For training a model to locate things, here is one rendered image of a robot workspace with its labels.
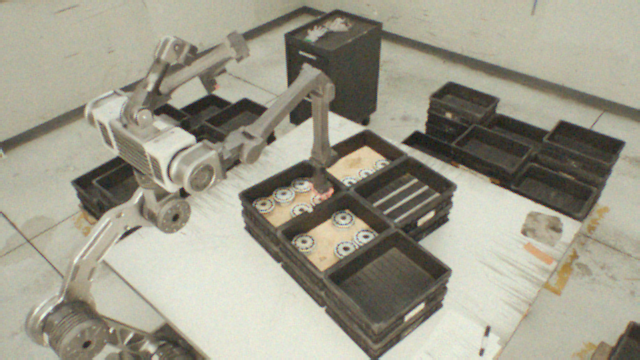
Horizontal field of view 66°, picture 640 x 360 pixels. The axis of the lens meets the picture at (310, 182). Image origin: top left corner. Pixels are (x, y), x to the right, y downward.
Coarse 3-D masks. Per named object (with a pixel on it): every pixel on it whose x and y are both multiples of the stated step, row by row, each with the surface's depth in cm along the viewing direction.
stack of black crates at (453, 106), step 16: (432, 96) 345; (448, 96) 363; (464, 96) 357; (480, 96) 348; (432, 112) 348; (448, 112) 339; (464, 112) 330; (480, 112) 345; (496, 112) 345; (432, 128) 355; (448, 128) 346; (464, 128) 337
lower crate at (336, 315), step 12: (324, 300) 192; (336, 312) 189; (420, 312) 184; (432, 312) 196; (336, 324) 193; (348, 324) 185; (408, 324) 182; (420, 324) 192; (360, 336) 181; (396, 336) 183; (360, 348) 185; (372, 348) 177; (384, 348) 182
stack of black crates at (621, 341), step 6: (630, 324) 228; (636, 324) 228; (630, 330) 232; (636, 330) 230; (618, 336) 237; (624, 336) 223; (630, 336) 233; (636, 336) 231; (618, 342) 232; (624, 342) 221; (630, 342) 233; (636, 342) 233; (612, 348) 243; (618, 348) 219; (624, 348) 230; (630, 348) 230; (636, 348) 230; (612, 354) 228; (618, 354) 217; (624, 354) 228; (630, 354) 228; (636, 354) 228
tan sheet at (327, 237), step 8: (328, 224) 218; (360, 224) 218; (312, 232) 215; (320, 232) 215; (328, 232) 215; (336, 232) 214; (344, 232) 214; (352, 232) 214; (320, 240) 211; (328, 240) 211; (336, 240) 211; (344, 240) 211; (352, 240) 211; (320, 248) 208; (328, 248) 208; (312, 256) 204; (320, 256) 204; (328, 256) 204; (320, 264) 201; (328, 264) 201
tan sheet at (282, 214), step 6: (288, 186) 238; (312, 192) 235; (270, 198) 232; (300, 198) 232; (306, 198) 232; (294, 204) 229; (276, 210) 226; (282, 210) 226; (288, 210) 226; (270, 216) 223; (276, 216) 223; (282, 216) 223; (288, 216) 223; (276, 222) 220; (282, 222) 220
